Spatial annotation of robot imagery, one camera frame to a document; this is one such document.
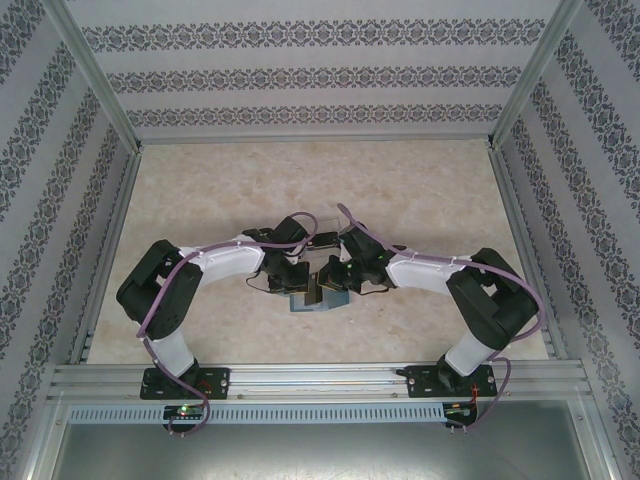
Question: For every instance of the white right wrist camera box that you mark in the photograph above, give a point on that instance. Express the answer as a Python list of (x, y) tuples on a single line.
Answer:
[(344, 252)]

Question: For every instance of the left controller board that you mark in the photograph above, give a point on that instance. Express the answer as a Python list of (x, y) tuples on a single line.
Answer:
[(185, 411)]

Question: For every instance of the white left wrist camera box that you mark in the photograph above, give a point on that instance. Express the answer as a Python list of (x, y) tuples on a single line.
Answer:
[(296, 257)]

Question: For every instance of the black credit card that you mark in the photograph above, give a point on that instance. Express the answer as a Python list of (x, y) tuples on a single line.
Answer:
[(314, 297), (325, 242)]

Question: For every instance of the aluminium frame cross beam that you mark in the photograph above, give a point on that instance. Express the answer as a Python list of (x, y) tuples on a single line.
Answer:
[(315, 138)]

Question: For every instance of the aluminium mounting rail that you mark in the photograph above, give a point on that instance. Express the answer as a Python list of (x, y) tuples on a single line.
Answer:
[(320, 382)]

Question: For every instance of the right controller board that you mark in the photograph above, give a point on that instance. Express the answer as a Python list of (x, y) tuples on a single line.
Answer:
[(457, 408)]

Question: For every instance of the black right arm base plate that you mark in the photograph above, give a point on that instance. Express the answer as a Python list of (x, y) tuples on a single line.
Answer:
[(420, 382)]

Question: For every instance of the grey metal panel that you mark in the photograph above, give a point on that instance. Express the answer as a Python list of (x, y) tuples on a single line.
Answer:
[(320, 450)]

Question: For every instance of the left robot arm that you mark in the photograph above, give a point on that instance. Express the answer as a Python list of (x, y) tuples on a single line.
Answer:
[(225, 262)]

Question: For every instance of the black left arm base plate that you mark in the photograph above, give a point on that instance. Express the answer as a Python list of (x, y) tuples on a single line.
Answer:
[(217, 380)]

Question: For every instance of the teal card holder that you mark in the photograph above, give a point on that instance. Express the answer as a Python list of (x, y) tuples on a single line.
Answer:
[(335, 302)]

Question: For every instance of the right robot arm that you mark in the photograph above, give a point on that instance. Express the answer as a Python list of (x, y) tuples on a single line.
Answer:
[(425, 272)]

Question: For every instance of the aluminium table side rail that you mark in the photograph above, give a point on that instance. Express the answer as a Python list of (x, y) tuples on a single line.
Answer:
[(512, 200), (121, 200)]

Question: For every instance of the aluminium frame post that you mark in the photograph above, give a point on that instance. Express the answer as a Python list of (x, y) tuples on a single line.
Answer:
[(527, 80), (101, 80)]

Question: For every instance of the controller board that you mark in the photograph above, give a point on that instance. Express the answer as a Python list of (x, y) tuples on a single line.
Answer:
[(457, 408), (185, 411)]

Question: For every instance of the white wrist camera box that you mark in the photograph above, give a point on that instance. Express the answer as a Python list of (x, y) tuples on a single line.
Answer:
[(296, 257), (344, 252)]

